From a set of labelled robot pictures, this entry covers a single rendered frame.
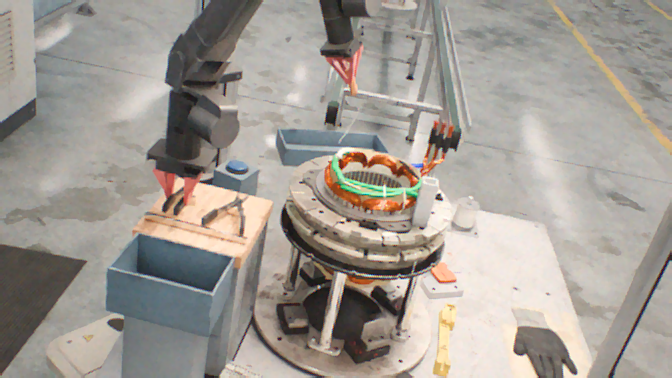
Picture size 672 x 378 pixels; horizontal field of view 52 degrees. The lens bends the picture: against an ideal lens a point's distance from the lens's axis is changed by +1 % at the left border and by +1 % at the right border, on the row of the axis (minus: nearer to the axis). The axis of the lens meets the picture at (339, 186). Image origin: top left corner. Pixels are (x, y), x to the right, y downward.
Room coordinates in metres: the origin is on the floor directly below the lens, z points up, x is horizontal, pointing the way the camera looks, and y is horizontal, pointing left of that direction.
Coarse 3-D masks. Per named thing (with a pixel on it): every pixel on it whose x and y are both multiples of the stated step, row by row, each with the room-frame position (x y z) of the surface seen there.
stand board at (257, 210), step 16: (208, 192) 1.09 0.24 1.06; (224, 192) 1.10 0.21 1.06; (160, 208) 1.00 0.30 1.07; (192, 208) 1.02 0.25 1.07; (208, 208) 1.03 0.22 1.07; (256, 208) 1.07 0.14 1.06; (144, 224) 0.94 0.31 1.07; (160, 224) 0.95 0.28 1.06; (208, 224) 0.98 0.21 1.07; (224, 224) 0.99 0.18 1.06; (256, 224) 1.01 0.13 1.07; (176, 240) 0.92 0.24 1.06; (192, 240) 0.93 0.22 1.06; (208, 240) 0.94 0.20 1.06; (224, 240) 0.95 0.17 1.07; (240, 256) 0.91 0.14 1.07
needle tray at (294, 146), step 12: (288, 132) 1.44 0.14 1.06; (300, 132) 1.45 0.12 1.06; (312, 132) 1.46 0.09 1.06; (324, 132) 1.47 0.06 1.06; (336, 132) 1.48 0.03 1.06; (348, 132) 1.49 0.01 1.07; (276, 144) 1.43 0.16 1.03; (288, 144) 1.44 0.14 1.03; (300, 144) 1.46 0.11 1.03; (312, 144) 1.47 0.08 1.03; (324, 144) 1.48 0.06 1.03; (336, 144) 1.49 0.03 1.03; (348, 144) 1.50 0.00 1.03; (360, 144) 1.51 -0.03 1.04; (372, 144) 1.52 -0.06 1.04; (288, 156) 1.34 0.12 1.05; (300, 156) 1.35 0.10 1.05; (312, 156) 1.36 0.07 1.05
